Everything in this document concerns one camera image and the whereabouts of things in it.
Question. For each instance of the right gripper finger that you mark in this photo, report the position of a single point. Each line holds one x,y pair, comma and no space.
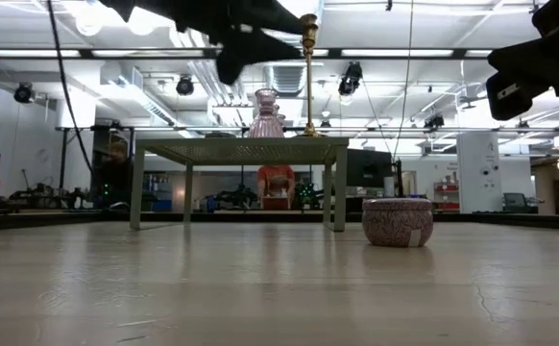
527,66
527,49

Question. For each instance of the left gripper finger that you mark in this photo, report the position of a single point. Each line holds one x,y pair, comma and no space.
279,47
277,56

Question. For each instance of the pink patterned candle tin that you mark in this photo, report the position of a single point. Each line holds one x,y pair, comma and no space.
395,223

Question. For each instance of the black background robot arm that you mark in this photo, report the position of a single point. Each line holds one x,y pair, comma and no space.
236,197
308,192

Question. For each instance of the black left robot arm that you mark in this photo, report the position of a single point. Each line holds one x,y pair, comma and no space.
164,7

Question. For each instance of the black ceiling spotlight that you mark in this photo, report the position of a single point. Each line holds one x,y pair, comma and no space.
185,85
22,92
350,78

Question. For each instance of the green mesh riser shelf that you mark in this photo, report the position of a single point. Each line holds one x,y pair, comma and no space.
260,141

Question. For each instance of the white tall cabinet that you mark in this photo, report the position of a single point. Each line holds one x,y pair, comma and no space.
476,173

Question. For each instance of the large black monitor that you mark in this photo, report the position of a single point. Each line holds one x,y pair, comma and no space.
368,168

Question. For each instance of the red storage rack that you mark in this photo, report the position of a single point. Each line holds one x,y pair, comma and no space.
448,188

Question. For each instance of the blue storage bins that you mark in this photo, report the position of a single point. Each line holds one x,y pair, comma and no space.
162,204

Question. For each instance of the silver ventilation duct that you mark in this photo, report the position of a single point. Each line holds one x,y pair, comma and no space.
286,79

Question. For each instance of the black aluminium table frame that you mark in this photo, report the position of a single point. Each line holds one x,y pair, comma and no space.
92,220

